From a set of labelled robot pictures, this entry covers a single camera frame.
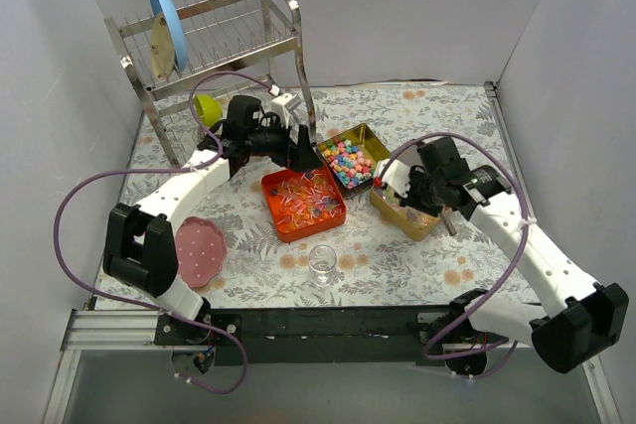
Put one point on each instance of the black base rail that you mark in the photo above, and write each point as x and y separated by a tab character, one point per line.
334	334

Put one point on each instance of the gold tin of flat candies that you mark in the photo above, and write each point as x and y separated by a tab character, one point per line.
414	224

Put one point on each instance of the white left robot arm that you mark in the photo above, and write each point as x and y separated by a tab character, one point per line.
140	249

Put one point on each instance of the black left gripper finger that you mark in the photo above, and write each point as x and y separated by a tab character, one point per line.
302	151
313	158

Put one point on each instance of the orange lollipop tray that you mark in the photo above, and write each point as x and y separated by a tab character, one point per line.
303	204

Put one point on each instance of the clear drinking glass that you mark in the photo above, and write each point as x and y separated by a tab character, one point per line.
322	264

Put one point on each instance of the floral table mat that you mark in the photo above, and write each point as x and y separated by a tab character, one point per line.
377	263

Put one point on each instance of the green bowl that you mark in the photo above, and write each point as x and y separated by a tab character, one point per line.
209	110

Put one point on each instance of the dark tin of star candies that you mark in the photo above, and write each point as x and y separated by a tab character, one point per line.
352	158

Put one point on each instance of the pink dotted plate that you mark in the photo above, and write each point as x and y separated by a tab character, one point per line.
201	251

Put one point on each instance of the metal dish rack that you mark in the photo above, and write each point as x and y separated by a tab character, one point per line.
219	35

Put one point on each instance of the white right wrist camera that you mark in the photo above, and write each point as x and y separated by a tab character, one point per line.
393	174

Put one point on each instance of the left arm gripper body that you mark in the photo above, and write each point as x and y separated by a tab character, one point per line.
291	150

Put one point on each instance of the metal scoop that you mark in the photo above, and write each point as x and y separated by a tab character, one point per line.
450	227

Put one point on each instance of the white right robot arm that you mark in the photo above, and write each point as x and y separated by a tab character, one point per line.
542	299

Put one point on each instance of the beige plate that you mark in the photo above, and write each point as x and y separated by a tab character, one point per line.
162	49

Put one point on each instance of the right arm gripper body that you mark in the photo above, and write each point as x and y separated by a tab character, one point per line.
414	191

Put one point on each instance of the blue plate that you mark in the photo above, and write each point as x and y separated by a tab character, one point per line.
169	10

